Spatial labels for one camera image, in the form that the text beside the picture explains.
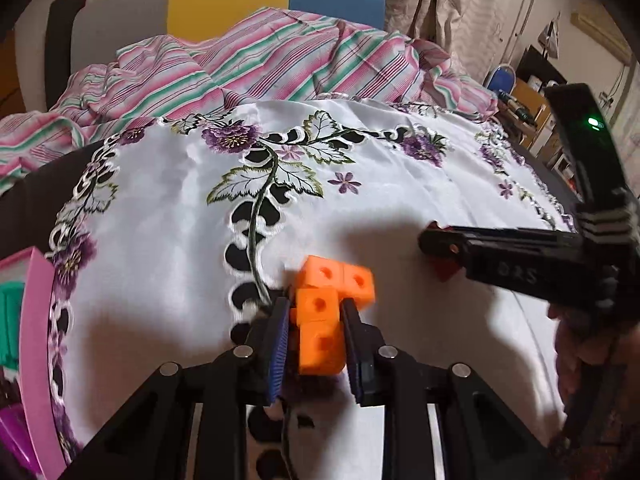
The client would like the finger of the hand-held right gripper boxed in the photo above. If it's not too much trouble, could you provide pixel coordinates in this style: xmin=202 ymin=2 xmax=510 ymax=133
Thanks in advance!
xmin=418 ymin=220 xmax=582 ymax=275

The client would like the black screen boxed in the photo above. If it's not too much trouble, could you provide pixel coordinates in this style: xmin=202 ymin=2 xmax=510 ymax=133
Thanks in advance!
xmin=517 ymin=45 xmax=568 ymax=86

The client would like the small red plastic piece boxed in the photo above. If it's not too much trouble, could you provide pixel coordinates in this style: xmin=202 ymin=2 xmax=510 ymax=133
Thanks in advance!
xmin=431 ymin=255 xmax=463 ymax=282

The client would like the person's right hand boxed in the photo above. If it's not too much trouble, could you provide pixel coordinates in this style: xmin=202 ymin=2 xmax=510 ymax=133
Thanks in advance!
xmin=547 ymin=305 xmax=596 ymax=411

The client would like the pink green striped cloth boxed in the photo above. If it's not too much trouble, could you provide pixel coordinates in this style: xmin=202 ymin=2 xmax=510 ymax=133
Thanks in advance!
xmin=0 ymin=7 xmax=501 ymax=196

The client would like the white floral embroidered tablecloth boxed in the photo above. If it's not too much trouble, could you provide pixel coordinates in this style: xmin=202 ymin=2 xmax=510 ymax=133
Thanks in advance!
xmin=45 ymin=95 xmax=581 ymax=480

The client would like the grey yellow blue chair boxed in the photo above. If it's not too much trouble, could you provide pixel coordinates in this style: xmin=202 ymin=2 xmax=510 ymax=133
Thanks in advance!
xmin=65 ymin=0 xmax=386 ymax=81

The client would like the wooden shelf unit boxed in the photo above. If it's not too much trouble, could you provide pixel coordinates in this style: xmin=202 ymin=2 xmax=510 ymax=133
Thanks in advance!
xmin=510 ymin=77 xmax=556 ymax=131

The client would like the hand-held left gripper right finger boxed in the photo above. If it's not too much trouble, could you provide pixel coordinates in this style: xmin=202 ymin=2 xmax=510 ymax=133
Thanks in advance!
xmin=340 ymin=299 xmax=556 ymax=480

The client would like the beige patterned curtain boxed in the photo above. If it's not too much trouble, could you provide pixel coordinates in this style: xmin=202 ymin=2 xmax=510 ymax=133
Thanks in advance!
xmin=357 ymin=0 xmax=551 ymax=86

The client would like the orange cube block toy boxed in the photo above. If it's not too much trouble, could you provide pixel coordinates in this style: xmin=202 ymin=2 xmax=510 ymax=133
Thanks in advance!
xmin=289 ymin=255 xmax=376 ymax=376

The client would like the pink shallow cardboard box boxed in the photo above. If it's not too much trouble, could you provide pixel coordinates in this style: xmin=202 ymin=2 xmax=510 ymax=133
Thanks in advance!
xmin=0 ymin=247 xmax=66 ymax=478

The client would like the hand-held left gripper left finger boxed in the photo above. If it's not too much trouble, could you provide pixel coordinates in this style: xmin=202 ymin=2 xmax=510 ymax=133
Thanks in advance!
xmin=57 ymin=296 xmax=292 ymax=480

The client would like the beige wall-mounted unit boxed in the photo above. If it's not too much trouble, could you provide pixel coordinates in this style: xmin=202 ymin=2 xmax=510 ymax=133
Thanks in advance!
xmin=572 ymin=12 xmax=633 ymax=61

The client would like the blue round-backed chair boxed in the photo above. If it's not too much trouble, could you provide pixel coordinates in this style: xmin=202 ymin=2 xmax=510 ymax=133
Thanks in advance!
xmin=484 ymin=64 xmax=516 ymax=93

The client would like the black padded post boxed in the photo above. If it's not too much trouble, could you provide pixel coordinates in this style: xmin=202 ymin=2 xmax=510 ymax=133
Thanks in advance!
xmin=44 ymin=0 xmax=87 ymax=111

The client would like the teal plastic spool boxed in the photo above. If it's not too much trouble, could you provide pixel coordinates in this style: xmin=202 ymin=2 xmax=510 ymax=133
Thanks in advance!
xmin=0 ymin=282 xmax=26 ymax=368

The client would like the purple plastic piece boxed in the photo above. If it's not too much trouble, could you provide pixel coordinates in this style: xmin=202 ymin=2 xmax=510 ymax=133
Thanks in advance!
xmin=0 ymin=407 xmax=43 ymax=476

